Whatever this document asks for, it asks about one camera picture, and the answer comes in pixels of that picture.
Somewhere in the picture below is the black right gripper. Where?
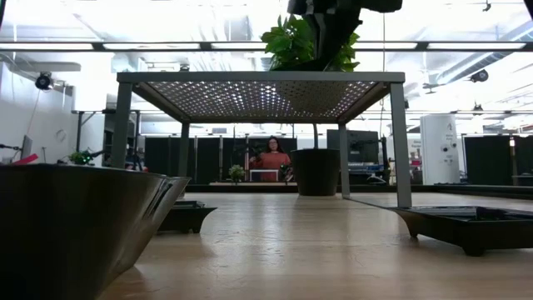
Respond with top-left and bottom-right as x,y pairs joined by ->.
286,0 -> 403,71

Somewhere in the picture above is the small black square plate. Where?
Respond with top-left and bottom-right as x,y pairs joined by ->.
157,200 -> 218,235

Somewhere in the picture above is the black footed square plate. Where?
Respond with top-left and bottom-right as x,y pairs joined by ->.
391,205 -> 533,258

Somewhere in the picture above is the black wavy-edged deep plate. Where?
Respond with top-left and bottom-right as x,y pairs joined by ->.
0,163 -> 192,300

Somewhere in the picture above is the green leafy plant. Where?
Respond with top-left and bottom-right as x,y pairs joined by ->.
261,14 -> 361,150

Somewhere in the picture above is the grey perforated metal shelf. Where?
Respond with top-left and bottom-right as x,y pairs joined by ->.
111,71 -> 413,209

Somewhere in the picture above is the black monitor screen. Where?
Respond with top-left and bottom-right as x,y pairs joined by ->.
326,128 -> 381,166

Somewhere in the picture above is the black plant pot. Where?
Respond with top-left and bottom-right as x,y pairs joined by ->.
290,148 -> 341,198

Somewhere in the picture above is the person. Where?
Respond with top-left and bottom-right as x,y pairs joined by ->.
249,136 -> 292,183

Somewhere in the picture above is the white cylindrical column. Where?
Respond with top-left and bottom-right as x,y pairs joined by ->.
419,113 -> 461,186

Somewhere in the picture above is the small pale green plant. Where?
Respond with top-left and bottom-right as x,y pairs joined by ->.
227,163 -> 247,184

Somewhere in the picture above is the black room divider panel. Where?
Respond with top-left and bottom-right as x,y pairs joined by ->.
143,136 -> 299,184
463,134 -> 533,187

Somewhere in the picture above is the small green desk plant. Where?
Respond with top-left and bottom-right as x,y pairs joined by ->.
68,149 -> 93,166

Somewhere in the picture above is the grey desk monitor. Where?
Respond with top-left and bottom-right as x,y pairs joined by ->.
20,133 -> 33,159

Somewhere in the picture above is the red flat object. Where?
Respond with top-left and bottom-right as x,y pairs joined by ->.
11,152 -> 38,166

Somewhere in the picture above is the long ceiling light rail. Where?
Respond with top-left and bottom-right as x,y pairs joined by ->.
0,40 -> 533,53

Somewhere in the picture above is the small white frame table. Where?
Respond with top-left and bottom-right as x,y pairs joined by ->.
248,168 -> 281,183

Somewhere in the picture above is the black table frame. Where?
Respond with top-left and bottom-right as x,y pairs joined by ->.
182,181 -> 533,201

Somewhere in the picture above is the black metal post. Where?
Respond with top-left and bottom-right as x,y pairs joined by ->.
71,110 -> 99,153

